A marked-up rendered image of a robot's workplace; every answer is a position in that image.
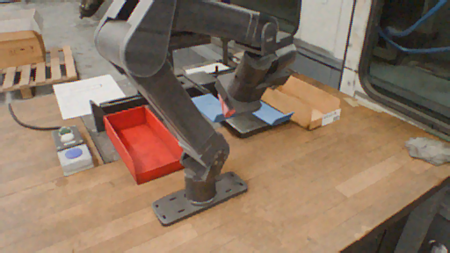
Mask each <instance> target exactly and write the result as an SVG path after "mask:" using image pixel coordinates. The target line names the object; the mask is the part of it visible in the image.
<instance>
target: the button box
mask: <svg viewBox="0 0 450 253"><path fill-rule="evenodd" d="M8 106H9V111H10V113H11V116H12V117H13V118H14V119H15V120H16V121H17V122H18V123H19V124H20V125H22V126H24V127H28V128H31V129H35V130H52V131H51V135H52V137H53V140H54V144H55V146H56V151H57V152H58V151H63V150H66V149H69V148H73V147H76V146H79V145H85V144H84V141H83V137H82V135H81V134H80V132H79V130H78V128H77V125H73V126H51V127H40V126H31V125H28V124H26V123H22V121H20V120H19V119H18V117H16V116H15V115H14V113H13V110H12V108H11V104H10V103H9V104H8ZM65 128H69V129H71V131H72V132H71V134H73V138H72V140H70V141H62V136H63V135H60V131H61V130H62V129H65Z"/></svg>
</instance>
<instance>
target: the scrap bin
mask: <svg viewBox="0 0 450 253"><path fill-rule="evenodd" d="M103 118H104V122H105V129H106V132H107V135H108V138H109V139H110V141H111V142H112V144H113V146H114V147H115V149H116V151H117V152H118V153H119V155H120V157H121V159H122V161H123V162H124V164H125V165H126V166H127V168H128V169H129V173H130V174H131V176H132V177H133V178H134V181H135V182H136V183H137V185H138V184H144V183H147V182H149V181H151V180H153V179H156V178H158V177H164V176H166V175H168V174H171V173H172V172H174V171H177V170H182V169H185V167H184V166H183V165H182V164H181V163H180V158H181V155H182V152H183V149H182V148H181V147H180V146H179V144H178V143H179V140H178V139H176V138H175V137H174V136H173V135H172V133H171V132H170V131H169V130H168V129H167V128H166V127H165V125H164V124H163V123H162V122H160V121H159V120H158V119H157V116H156V115H155V114H153V113H152V112H151V111H150V109H149V108H148V107H146V105H144V106H142V107H135V108H132V109H128V110H125V111H122V112H116V113H114V114H111V115H105V116H103Z"/></svg>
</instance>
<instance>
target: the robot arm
mask: <svg viewBox="0 0 450 253"><path fill-rule="evenodd" d="M171 30H176V31H187V32H191V33H198V34H203V35H207V36H212V37H220V38H224V39H228V40H233V46H234V47H237V48H240V49H243V50H245V51H244V54H243V57H242V59H241V60H240V61H239V63H238V65H237V68H236V71H235V73H230V74H223V75H219V76H217V79H216V83H215V85H214V87H215V88H216V89H217V90H218V92H219V95H218V96H219V99H220V102H221V111H222V112H223V114H224V118H227V117H229V116H230V115H232V114H235V113H236V116H240V115H243V114H245V113H246V112H251V113H254V112H257V111H259V110H260V109H261V107H262V103H261V102H260V100H259V99H260V98H261V97H262V96H263V94H264V93H265V91H266V90H267V88H269V89H270V90H276V89H277V88H278V87H279V86H281V85H285V83H286V82H287V80H288V79H289V77H290V76H291V74H290V72H289V71H288V69H287V68H286V67H287V66H289V65H291V64H292V63H293V62H294V61H296V58H297V50H296V47H295V46H294V36H293V35H292V34H289V33H284V32H279V25H278V22H277V20H276V18H274V17H272V16H269V15H266V14H264V13H261V12H258V11H250V10H245V9H243V8H239V7H236V6H234V5H231V4H224V3H221V2H218V1H215V0H114V1H113V2H112V5H111V7H110V8H109V10H108V11H107V12H106V14H105V15H104V17H103V19H102V20H101V22H100V24H99V25H98V27H97V28H96V31H95V35H94V47H95V48H96V50H97V51H98V53H99V55H100V56H101V57H104V58H105V59H106V60H107V61H108V62H109V64H111V66H112V67H113V68H114V70H116V71H117V73H119V74H121V75H122V76H123V75H124V76H125V77H126V78H127V79H128V80H129V82H130V83H131V84H132V85H133V86H134V87H135V88H136V89H137V90H138V91H140V92H141V93H142V94H143V96H144V97H145V98H146V99H147V100H148V101H149V102H150V104H151V105H152V106H153V107H154V108H155V109H156V110H157V113H158V114H160V115H161V117H162V118H163V119H164V120H165V122H166V123H167V124H168V125H169V126H170V128H171V129H172V131H173V132H174V133H175V134H176V135H177V138H178V139H179V140H180V142H179V143H178V144H179V146H180V147H181V148H182V149H183V152H182V155H181V158H180V163H181V164H182V165H183V166H184V167H185V170H184V174H185V189H183V190H182V191H179V192H175V193H172V194H170V195H167V196H166V197H163V198H161V199H156V200H154V201H152V204H151V206H152V209H153V213H154V214H155V215H156V217H157V218H158V219H159V220H160V222H161V225H162V226H163V227H164V228H168V227H169V226H171V225H174V224H176V223H177V222H180V221H183V220H185V219H187V218H190V217H191V216H193V215H196V214H198V213H201V212H203V211H206V210H207V209H210V208H212V207H214V206H217V205H219V204H220V203H222V202H226V201H228V200H230V199H232V198H234V197H236V196H238V195H240V194H244V193H246V192H247V191H248V185H247V184H246V183H245V182H244V181H243V180H242V179H241V178H240V177H239V176H238V175H237V174H236V173H235V172H234V171H227V172H225V173H222V174H221V169H222V167H223V165H224V163H225V162H226V161H227V160H228V158H229V143H228V141H227V140H226V139H225V138H224V136H223V135H222V133H221V132H220V131H216V130H215V129H214V128H213V126H212V124H211V123H210V122H207V121H206V120H205V117H204V116H203V114H201V112H200V111H199V109H198V108H197V106H196V104H194V102H193V101H192V99H191V98H190V97H189V94H188V93H187V91H186V90H185V89H184V87H183V86H182V84H181V82H180V81H179V80H178V78H177V76H176V75H175V74H174V72H173V67H172V66H171V63H170V62H169V60H167V58H168V57H170V56H171V55H170V53H168V51H167V47H168V44H169V38H170V35H171Z"/></svg>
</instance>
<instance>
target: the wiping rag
mask: <svg viewBox="0 0 450 253"><path fill-rule="evenodd" d="M404 143H405V145H404V146H405V147H406V148H407V149H408V150H409V156H414V157H418V159H422V160H424V161H426V162H428V163H431V164H434V165H436V166H439V165H441V164H442V163H444V162H450V148H449V146H448V144H447V143H444V142H442V141H437V140H434V139H431V138H429V137H425V136H421V137H419V136H418V137H410V140H409V141H404Z"/></svg>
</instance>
